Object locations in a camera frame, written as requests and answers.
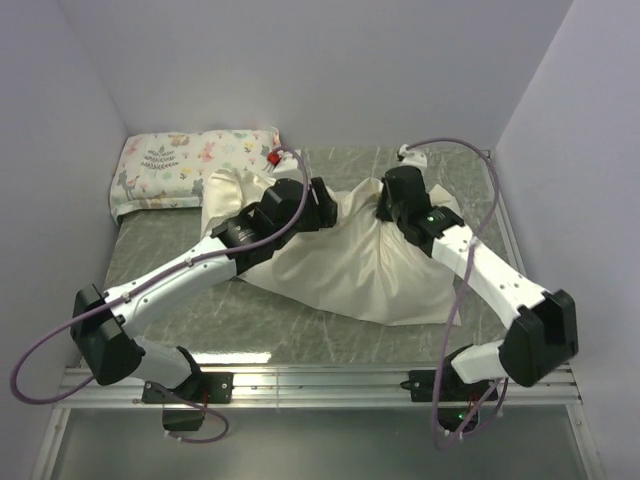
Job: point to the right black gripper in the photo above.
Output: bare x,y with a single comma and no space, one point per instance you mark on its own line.
381,213

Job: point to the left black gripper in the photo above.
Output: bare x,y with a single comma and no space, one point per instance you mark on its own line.
324,215

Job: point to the cream pillowcase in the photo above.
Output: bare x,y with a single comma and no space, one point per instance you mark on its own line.
361,268

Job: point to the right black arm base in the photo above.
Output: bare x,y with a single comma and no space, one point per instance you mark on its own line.
456,398

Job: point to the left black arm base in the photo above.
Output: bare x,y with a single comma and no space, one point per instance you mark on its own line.
195,395

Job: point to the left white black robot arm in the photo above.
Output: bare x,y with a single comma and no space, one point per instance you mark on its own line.
112,340

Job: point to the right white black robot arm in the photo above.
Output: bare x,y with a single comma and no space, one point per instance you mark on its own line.
541,326

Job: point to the animal print patterned pillow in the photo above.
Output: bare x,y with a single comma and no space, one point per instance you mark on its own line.
170,170

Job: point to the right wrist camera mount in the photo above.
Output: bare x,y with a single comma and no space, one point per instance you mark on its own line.
412,157

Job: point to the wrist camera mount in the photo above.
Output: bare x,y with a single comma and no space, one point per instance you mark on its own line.
412,157
278,158

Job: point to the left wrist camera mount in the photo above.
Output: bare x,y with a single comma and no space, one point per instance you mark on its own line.
278,158

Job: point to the aluminium front rail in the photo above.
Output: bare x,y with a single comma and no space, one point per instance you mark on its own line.
269,386

